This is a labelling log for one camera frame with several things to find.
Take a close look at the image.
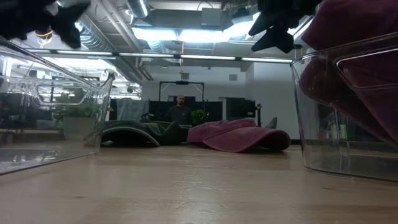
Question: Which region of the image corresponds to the yellow ceiling cable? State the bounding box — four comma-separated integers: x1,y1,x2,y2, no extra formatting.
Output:
35,29,54,48

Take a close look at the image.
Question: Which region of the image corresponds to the silver ventilation duct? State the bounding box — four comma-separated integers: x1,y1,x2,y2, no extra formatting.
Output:
126,0,150,19

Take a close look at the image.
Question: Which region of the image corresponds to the black background rig frame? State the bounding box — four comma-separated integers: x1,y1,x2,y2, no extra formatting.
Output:
159,80,205,103

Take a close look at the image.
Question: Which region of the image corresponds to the potted green plant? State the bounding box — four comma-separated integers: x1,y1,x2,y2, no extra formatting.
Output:
191,109,210,126

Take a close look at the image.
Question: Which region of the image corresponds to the bright ceiling light panel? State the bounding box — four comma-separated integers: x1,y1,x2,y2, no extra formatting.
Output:
132,27,259,44

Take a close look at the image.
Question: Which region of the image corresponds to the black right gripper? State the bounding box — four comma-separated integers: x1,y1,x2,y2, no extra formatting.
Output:
248,0,324,54

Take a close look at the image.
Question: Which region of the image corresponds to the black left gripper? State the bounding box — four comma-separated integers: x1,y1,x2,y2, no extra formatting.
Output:
0,0,91,50

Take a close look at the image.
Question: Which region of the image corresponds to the grey draped cloth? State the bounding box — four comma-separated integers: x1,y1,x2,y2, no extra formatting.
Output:
116,98,149,122

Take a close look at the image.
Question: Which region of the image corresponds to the person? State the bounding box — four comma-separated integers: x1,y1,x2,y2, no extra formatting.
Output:
166,95,193,125

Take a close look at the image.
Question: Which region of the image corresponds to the long white light strip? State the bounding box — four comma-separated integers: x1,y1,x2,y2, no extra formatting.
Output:
57,50,113,57
119,52,175,58
241,57,293,63
180,55,236,61

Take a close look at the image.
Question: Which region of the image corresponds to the grey ceiling box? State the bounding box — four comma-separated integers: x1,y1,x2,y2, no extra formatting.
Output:
201,7,222,27

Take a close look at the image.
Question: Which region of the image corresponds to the maroon baseball cap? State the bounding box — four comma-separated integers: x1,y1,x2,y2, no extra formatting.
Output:
300,54,398,147
301,0,398,50
187,119,292,153

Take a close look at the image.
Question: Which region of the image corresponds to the small artificial green plant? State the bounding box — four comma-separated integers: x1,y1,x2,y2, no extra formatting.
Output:
54,91,109,142

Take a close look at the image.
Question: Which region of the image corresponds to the clear plastic bin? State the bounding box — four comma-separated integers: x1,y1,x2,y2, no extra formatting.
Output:
0,37,115,175
290,32,398,183

